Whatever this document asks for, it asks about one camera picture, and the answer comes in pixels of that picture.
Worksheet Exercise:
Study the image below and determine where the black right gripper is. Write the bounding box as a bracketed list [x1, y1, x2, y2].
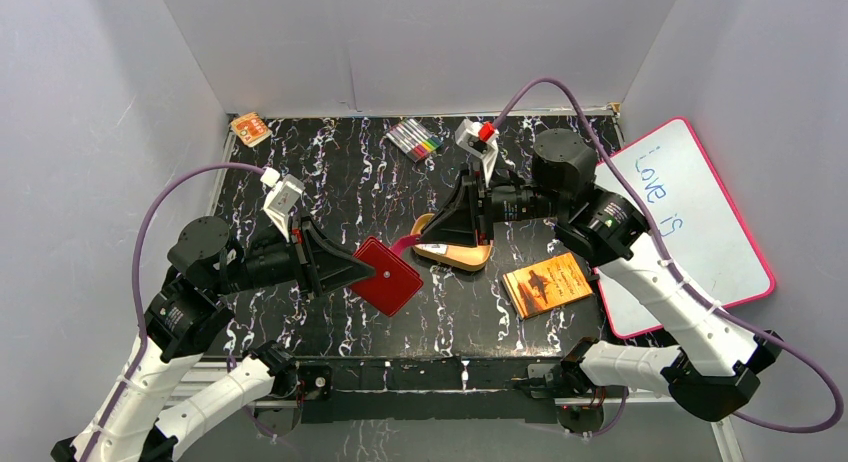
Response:
[419, 162, 567, 249]

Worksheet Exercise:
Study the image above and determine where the yellow oval tray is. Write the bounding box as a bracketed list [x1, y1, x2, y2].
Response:
[412, 244, 494, 272]

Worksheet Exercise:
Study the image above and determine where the red leather card holder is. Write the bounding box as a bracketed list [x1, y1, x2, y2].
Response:
[350, 234, 423, 317]

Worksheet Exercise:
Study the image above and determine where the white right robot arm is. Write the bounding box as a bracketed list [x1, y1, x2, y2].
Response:
[420, 120, 785, 422]

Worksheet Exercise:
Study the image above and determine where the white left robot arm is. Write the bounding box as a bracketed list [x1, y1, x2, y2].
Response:
[51, 216, 375, 461]

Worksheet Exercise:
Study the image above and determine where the small orange card box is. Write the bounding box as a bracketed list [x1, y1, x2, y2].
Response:
[230, 112, 271, 147]

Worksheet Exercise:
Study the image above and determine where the pack of coloured markers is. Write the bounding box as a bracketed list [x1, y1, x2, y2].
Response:
[385, 118, 443, 162]

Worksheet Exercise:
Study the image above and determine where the orange paperback book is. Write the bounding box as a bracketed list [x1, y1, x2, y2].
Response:
[501, 253, 593, 320]

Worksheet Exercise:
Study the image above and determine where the pink framed whiteboard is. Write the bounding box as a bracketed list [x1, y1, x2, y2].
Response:
[611, 117, 776, 307]

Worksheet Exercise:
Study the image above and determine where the black aluminium base frame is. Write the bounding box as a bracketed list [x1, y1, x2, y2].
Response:
[165, 356, 664, 437]

